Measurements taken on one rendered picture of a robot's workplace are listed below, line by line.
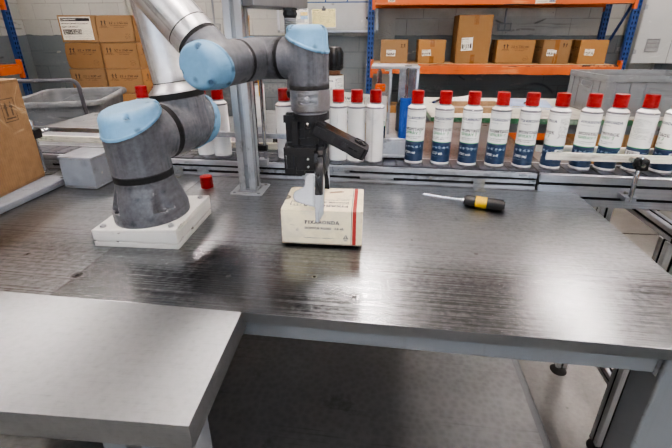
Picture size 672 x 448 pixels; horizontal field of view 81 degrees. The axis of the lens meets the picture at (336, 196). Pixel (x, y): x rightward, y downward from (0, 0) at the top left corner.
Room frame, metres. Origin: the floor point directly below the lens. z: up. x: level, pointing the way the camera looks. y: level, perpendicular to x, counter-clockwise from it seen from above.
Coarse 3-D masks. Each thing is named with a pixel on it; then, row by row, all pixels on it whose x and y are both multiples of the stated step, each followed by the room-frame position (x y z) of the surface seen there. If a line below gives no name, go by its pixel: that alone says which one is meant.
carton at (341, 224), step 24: (336, 192) 0.80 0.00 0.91; (360, 192) 0.80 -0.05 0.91; (288, 216) 0.71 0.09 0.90; (312, 216) 0.70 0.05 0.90; (336, 216) 0.70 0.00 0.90; (360, 216) 0.69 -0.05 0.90; (288, 240) 0.71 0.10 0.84; (312, 240) 0.70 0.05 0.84; (336, 240) 0.70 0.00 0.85; (360, 240) 0.69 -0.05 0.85
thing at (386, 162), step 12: (180, 156) 1.17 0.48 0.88; (192, 156) 1.17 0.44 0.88; (276, 156) 1.17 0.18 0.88; (432, 168) 1.06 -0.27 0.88; (444, 168) 1.05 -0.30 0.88; (456, 168) 1.05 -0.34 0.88; (468, 168) 1.05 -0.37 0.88; (480, 168) 1.05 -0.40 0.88; (492, 168) 1.05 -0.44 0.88; (504, 168) 1.05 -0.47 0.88; (516, 168) 1.05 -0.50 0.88
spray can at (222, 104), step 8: (216, 96) 1.16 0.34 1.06; (216, 104) 1.15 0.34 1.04; (224, 104) 1.16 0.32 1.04; (224, 112) 1.16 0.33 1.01; (224, 120) 1.16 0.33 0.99; (224, 128) 1.16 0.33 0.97; (216, 144) 1.15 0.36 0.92; (224, 144) 1.15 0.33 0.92; (216, 152) 1.16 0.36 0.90; (224, 152) 1.15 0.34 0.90
